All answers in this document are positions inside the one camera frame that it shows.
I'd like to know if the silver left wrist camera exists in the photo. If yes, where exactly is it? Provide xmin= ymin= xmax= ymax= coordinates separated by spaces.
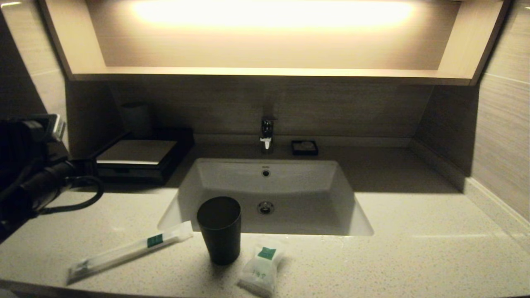
xmin=45 ymin=115 xmax=67 ymax=142

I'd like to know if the small sachet green label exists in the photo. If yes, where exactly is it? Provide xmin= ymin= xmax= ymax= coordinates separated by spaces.
xmin=237 ymin=237 xmax=286 ymax=297

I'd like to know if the warm niche light strip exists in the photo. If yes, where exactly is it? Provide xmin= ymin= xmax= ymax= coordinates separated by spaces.
xmin=132 ymin=0 xmax=414 ymax=31

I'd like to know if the grey cup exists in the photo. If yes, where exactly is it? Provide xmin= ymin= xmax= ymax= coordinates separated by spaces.
xmin=121 ymin=102 xmax=154 ymax=138

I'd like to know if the chrome faucet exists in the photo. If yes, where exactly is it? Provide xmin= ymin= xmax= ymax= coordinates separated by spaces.
xmin=260 ymin=116 xmax=278 ymax=152

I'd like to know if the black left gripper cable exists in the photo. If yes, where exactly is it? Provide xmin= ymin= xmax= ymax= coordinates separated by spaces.
xmin=39 ymin=175 xmax=104 ymax=214

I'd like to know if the black soap dish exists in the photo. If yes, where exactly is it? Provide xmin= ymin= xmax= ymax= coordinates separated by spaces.
xmin=291 ymin=140 xmax=319 ymax=156

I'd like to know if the dental kit packet green label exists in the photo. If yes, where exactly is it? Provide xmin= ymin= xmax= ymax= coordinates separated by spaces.
xmin=66 ymin=221 xmax=193 ymax=285

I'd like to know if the black amenity tray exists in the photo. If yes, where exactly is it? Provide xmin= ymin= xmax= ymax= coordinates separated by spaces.
xmin=94 ymin=127 xmax=195 ymax=185

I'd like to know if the wooden wall niche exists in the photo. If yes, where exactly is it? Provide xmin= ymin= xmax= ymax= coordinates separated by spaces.
xmin=37 ymin=0 xmax=511 ymax=86

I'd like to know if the black plastic cup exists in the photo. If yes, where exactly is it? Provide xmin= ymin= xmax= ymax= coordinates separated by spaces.
xmin=196 ymin=196 xmax=241 ymax=266

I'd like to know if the white ceramic sink basin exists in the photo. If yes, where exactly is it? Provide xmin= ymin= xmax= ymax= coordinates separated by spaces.
xmin=157 ymin=158 xmax=374 ymax=236

